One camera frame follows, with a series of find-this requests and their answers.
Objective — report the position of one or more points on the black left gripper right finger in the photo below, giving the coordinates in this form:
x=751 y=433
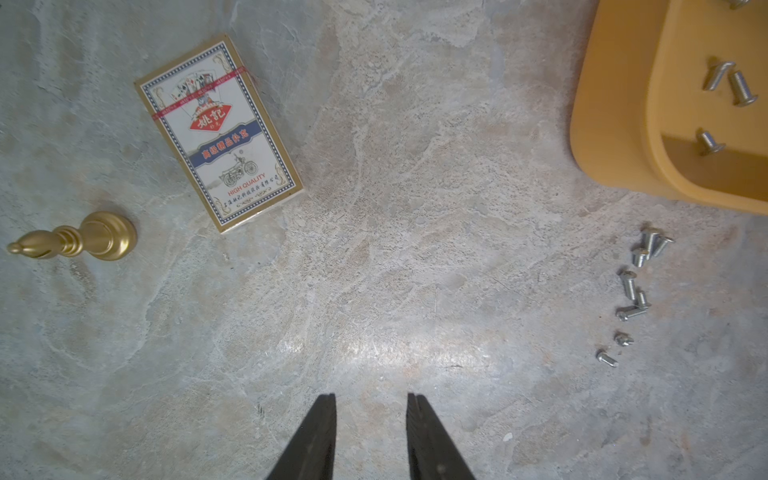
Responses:
x=431 y=452

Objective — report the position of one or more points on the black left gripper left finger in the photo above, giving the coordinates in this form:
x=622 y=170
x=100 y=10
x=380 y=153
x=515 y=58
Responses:
x=310 y=453

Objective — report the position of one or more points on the yellow plastic storage box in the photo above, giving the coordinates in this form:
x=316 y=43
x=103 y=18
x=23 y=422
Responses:
x=640 y=102

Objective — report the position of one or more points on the playing card box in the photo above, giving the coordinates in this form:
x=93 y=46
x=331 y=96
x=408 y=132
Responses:
x=207 y=108

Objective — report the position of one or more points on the small brass object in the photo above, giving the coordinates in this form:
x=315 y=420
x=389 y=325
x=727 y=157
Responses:
x=104 y=235

